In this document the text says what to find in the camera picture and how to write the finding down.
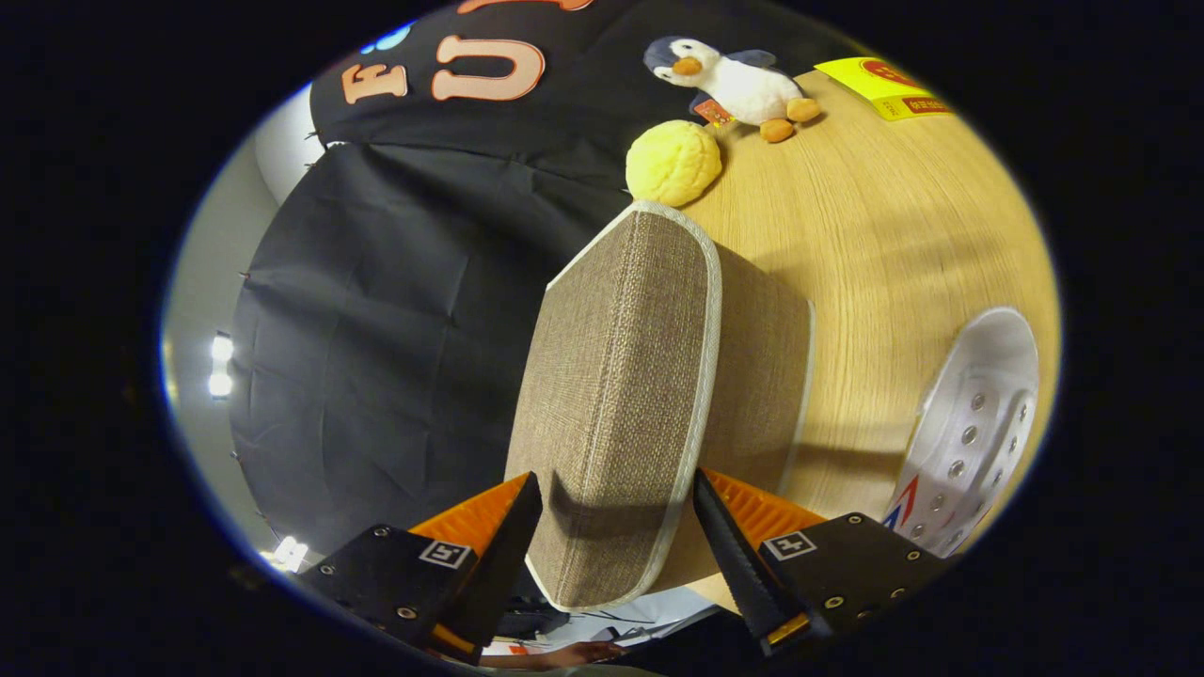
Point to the white canvas shoe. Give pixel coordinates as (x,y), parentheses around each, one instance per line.
(978,423)

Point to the yellow book with red circle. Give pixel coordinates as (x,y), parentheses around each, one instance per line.
(879,89)

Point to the penguin plush toy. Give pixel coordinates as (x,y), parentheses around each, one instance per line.
(743,89)

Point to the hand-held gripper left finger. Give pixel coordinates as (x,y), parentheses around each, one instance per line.
(503,564)

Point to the yellow round plush toy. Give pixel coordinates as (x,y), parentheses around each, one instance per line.
(673,162)

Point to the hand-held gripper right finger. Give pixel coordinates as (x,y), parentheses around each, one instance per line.
(743,574)

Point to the brown fabric storage box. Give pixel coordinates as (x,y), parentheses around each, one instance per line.
(621,395)

